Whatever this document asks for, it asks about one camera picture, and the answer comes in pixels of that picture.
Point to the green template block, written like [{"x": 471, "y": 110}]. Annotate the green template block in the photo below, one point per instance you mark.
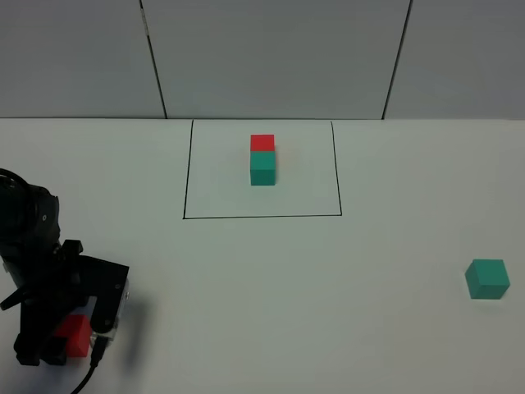
[{"x": 263, "y": 168}]

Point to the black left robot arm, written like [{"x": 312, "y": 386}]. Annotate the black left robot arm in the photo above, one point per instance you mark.
[{"x": 29, "y": 214}]

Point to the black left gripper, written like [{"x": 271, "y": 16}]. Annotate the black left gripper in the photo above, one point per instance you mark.
[{"x": 48, "y": 288}]

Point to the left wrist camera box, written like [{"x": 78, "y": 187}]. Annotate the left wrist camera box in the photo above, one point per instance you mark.
[{"x": 108, "y": 283}]

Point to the red template block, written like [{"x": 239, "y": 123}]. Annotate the red template block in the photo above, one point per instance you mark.
[{"x": 262, "y": 143}]

